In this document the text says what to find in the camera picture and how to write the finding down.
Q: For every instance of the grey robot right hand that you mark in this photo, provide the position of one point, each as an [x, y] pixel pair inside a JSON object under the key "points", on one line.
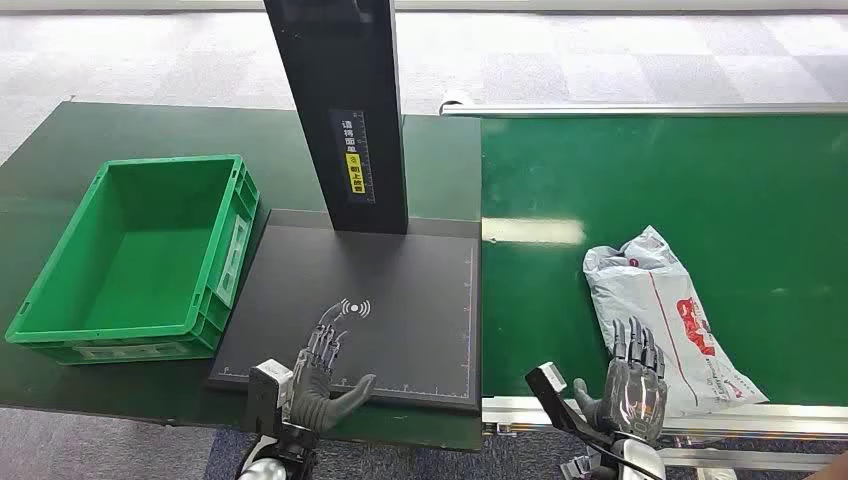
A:
{"points": [[632, 397]]}

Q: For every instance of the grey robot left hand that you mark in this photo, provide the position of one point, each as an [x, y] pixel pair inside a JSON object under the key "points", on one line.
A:
{"points": [[311, 401]]}

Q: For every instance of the grey plastic mailer package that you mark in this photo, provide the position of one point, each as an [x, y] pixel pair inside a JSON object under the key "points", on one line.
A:
{"points": [[646, 285]]}

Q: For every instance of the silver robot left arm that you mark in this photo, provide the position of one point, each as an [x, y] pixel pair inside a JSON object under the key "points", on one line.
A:
{"points": [[265, 469]]}

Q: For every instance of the aluminium conveyor support bar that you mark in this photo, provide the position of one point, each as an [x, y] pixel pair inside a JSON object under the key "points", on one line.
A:
{"points": [[748, 458]]}

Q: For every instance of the green plastic crate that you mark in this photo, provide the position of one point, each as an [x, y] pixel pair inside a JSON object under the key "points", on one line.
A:
{"points": [[139, 265]]}

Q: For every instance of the black and yellow column label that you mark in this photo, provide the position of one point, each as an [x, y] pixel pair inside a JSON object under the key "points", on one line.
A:
{"points": [[354, 159]]}

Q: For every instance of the black scanner column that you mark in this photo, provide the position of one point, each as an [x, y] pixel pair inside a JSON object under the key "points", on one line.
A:
{"points": [[338, 79]]}

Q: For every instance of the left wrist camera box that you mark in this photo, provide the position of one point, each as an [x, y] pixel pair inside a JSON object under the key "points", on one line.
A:
{"points": [[265, 391]]}

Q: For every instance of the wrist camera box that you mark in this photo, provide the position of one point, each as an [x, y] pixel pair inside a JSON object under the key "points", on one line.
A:
{"points": [[553, 391], [265, 391]]}

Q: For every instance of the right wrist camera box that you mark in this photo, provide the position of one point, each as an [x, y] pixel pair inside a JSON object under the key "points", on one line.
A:
{"points": [[553, 391]]}

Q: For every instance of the wide aluminium conveyor rail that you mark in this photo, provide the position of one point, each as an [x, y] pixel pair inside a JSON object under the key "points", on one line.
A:
{"points": [[762, 418]]}

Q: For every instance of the thin aluminium conveyor rail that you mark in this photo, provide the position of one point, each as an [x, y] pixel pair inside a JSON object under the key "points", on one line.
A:
{"points": [[629, 108]]}

